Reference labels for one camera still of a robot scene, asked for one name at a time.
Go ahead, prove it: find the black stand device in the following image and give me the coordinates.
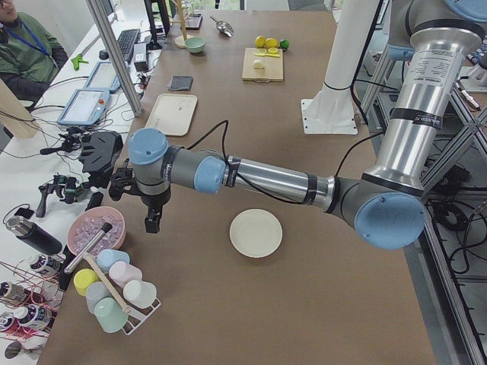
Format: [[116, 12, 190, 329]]
[[78, 131, 123, 189]]

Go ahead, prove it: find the blue cup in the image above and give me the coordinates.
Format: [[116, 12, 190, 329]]
[[97, 249, 130, 272]]

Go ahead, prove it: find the black keyboard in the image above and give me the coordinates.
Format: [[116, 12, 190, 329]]
[[117, 29, 140, 63]]

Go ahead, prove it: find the round cream plate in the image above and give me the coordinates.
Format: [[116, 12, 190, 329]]
[[229, 209, 283, 259]]

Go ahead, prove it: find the green bowl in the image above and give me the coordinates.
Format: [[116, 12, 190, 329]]
[[185, 36, 206, 54]]

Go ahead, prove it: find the white cup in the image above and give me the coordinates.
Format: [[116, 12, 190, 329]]
[[123, 280, 157, 309]]

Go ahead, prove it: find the teach pendant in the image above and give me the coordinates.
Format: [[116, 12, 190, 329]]
[[84, 61, 121, 93], [57, 88, 110, 126]]

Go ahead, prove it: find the yellow lemon right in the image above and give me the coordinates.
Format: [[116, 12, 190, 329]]
[[265, 37, 279, 49]]

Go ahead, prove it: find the green clamp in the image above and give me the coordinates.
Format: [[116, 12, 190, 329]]
[[71, 54, 89, 71]]

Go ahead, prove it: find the black thermos bottle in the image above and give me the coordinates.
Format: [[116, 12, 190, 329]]
[[5, 215, 62, 256]]

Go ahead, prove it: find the aluminium frame post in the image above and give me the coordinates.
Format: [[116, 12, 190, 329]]
[[86, 0, 142, 117]]

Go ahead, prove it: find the yellow cup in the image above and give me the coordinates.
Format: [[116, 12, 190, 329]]
[[73, 268, 100, 297]]

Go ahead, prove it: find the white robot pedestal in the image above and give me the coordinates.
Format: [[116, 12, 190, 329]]
[[301, 0, 382, 135]]

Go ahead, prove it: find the yellow lemon left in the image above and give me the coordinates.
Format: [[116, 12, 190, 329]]
[[254, 35, 266, 48]]

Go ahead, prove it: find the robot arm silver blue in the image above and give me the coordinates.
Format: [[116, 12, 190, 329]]
[[129, 1, 486, 249]]

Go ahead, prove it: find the metal scoop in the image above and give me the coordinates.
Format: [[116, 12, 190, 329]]
[[210, 16, 234, 37]]

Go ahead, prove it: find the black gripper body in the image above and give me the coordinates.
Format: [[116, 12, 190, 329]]
[[139, 189, 170, 216]]

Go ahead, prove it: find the metal muddler tool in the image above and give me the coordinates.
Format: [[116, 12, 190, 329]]
[[63, 222, 113, 275]]

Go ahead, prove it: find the person in green jacket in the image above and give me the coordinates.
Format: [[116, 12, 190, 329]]
[[1, 1, 68, 105]]

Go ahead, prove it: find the cream rectangular tray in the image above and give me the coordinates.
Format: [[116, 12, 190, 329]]
[[145, 94, 198, 137]]

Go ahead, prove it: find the wooden cutting board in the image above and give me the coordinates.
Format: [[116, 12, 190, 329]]
[[242, 47, 284, 82]]

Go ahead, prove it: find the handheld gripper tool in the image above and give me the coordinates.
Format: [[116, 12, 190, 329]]
[[36, 174, 90, 217]]

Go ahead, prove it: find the near teach pendant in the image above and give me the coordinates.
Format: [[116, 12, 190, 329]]
[[57, 88, 110, 126]]

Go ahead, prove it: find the grey cup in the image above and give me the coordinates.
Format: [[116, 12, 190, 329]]
[[85, 281, 112, 314]]

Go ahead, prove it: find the white cup rack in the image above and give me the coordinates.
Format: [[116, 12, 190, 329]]
[[83, 253, 162, 336]]

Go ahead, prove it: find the far teach pendant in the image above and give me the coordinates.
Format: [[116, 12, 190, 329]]
[[84, 61, 121, 93]]

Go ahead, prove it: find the pink cup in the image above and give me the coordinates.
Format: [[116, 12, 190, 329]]
[[108, 261, 142, 288]]

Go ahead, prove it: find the yellow lemon slice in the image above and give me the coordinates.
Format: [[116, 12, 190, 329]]
[[253, 48, 281, 58]]

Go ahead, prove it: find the green lime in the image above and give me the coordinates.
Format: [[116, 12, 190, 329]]
[[279, 39, 290, 51]]

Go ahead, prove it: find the grey folded cloth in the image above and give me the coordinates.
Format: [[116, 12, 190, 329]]
[[168, 75, 193, 91]]

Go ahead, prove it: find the mint green cup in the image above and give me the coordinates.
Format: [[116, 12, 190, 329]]
[[94, 297, 129, 333]]

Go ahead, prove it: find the pink bowl with ice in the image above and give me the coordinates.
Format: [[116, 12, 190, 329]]
[[67, 206, 126, 256]]

